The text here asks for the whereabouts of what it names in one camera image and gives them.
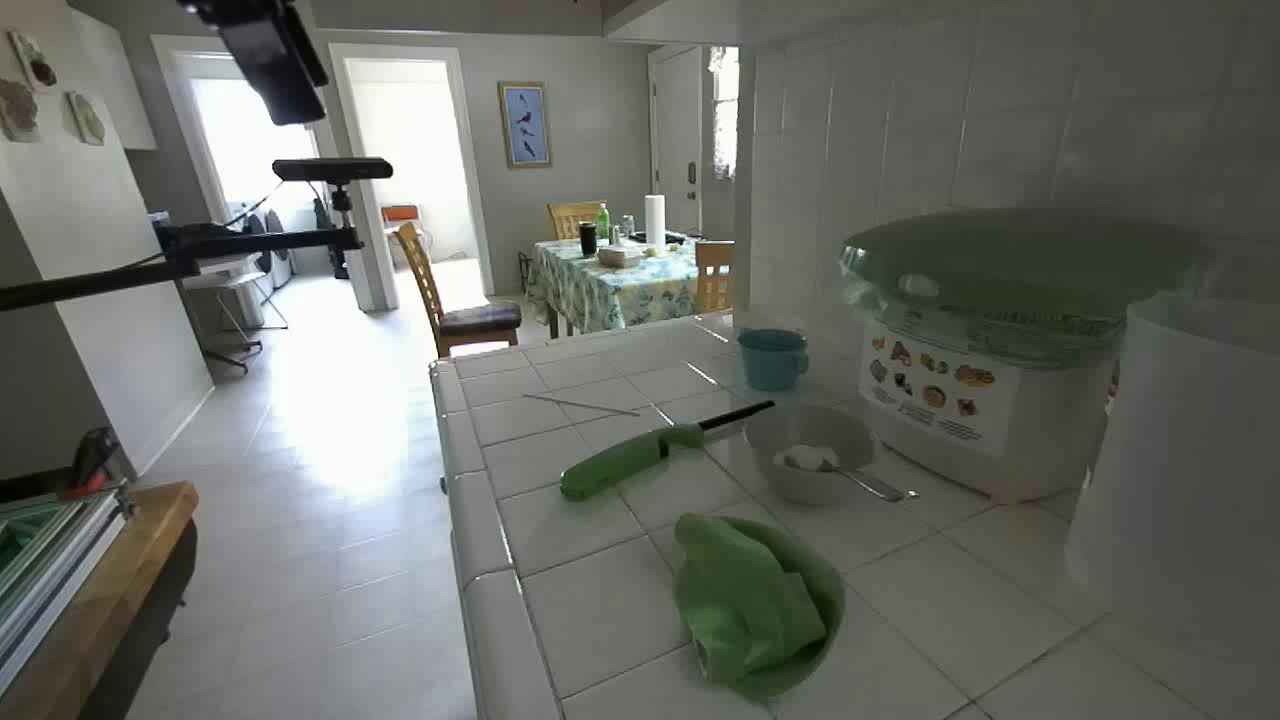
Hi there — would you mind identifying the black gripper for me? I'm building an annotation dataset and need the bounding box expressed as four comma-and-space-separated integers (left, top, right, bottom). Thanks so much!
177, 0, 330, 130

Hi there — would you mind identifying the blue plastic cup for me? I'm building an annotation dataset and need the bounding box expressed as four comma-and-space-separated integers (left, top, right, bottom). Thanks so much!
735, 324, 811, 395

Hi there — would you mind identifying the black boom bar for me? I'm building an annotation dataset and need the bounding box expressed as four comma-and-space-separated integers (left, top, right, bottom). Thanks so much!
0, 221, 369, 316

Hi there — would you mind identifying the framed blue picture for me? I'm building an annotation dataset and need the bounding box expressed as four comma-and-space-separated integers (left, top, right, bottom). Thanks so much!
495, 77, 555, 173

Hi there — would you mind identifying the wooden chair dark seat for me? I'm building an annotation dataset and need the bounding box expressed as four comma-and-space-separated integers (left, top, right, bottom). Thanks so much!
389, 216, 523, 359

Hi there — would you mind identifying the dining table floral tablecloth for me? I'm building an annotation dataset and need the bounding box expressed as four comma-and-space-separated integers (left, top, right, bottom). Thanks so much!
520, 232, 704, 339

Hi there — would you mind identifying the red black tool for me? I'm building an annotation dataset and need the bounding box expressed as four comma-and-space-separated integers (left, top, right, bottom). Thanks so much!
59, 422, 128, 498

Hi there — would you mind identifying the wooden slatted chair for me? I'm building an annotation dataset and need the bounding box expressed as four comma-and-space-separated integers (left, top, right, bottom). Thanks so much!
692, 236, 740, 321

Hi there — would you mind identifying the green stick lighter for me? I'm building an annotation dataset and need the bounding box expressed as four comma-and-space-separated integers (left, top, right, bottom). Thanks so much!
555, 395, 780, 509

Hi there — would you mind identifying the stack of books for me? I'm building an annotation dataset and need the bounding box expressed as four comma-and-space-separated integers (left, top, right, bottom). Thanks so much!
0, 484, 128, 697

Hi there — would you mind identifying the wooden shelf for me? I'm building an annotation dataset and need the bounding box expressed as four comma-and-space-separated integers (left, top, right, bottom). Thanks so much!
0, 478, 205, 720

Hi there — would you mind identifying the white food in bowl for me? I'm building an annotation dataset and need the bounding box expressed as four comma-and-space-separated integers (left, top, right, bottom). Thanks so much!
767, 439, 845, 475

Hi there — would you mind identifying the grey bowl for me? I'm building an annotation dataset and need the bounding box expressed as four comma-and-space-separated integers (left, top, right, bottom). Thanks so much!
740, 400, 883, 512

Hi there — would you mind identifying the green cloth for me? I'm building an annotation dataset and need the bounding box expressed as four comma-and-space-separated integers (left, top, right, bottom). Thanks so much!
667, 509, 849, 702

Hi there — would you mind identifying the metal spoon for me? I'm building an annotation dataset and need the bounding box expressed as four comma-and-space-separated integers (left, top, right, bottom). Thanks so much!
845, 459, 922, 509

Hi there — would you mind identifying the white food steamer green lid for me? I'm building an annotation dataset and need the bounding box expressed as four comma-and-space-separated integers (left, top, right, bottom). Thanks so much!
836, 209, 1210, 509

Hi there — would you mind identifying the large white container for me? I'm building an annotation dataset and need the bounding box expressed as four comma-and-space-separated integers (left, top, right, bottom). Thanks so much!
1061, 286, 1280, 673

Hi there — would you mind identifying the black camera on stand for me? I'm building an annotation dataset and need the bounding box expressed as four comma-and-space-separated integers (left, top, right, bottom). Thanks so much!
268, 150, 399, 216

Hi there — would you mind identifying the green wall ornament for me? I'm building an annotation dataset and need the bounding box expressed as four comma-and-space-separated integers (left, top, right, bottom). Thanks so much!
59, 87, 112, 150

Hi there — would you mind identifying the round wall ornament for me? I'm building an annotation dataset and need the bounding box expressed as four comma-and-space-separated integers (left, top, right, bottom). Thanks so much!
3, 29, 64, 92

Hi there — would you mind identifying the brown wall ornament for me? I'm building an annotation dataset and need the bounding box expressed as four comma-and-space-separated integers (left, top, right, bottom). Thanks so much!
0, 77, 45, 148

